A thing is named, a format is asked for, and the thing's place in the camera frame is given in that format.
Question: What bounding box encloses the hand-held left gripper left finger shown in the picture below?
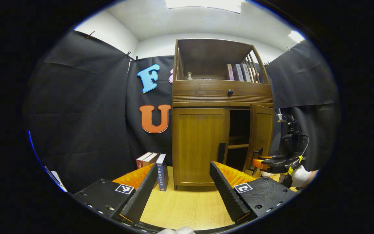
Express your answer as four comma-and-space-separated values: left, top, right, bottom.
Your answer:
73, 162, 159, 224

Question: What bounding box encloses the wooden shoe cabinet door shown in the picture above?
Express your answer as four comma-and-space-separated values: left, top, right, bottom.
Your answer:
243, 104, 274, 178
172, 108, 230, 187

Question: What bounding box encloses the blue book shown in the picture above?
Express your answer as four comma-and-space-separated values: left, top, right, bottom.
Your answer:
156, 154, 168, 192

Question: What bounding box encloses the white book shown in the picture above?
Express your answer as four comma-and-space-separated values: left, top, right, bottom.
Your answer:
242, 63, 252, 82

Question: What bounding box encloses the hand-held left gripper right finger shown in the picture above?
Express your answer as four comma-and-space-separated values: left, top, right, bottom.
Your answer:
209, 161, 298, 225

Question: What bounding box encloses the red book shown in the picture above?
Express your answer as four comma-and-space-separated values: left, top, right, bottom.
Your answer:
136, 152, 153, 169

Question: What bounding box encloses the wooden drawer with black knob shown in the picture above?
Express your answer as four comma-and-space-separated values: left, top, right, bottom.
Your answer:
173, 80, 273, 104

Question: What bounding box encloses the wooden double-door shoe cabinet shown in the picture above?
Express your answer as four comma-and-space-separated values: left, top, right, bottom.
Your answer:
171, 38, 274, 191

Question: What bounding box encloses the black backdrop cloth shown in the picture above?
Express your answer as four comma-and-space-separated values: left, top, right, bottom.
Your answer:
23, 30, 341, 194

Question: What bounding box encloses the ceiling light panel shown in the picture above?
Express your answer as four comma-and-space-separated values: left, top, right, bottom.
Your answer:
288, 30, 305, 43

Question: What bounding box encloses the brown book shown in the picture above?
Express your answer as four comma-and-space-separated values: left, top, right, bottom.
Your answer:
142, 153, 159, 168

